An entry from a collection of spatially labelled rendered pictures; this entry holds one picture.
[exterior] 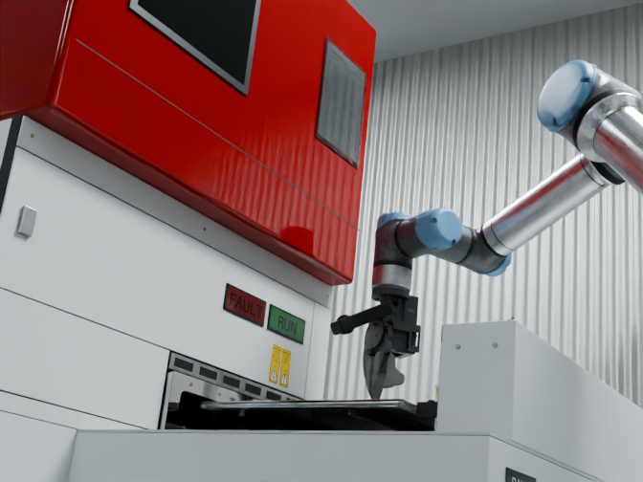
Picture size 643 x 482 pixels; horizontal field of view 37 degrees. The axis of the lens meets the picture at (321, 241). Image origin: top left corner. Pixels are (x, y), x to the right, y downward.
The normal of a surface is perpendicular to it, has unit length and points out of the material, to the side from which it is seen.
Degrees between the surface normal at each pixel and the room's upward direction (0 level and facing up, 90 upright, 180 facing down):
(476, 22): 180
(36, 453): 90
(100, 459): 90
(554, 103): 83
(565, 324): 90
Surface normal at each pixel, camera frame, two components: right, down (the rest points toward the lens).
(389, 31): -0.10, 0.94
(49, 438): 0.84, -0.11
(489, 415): -0.54, -0.33
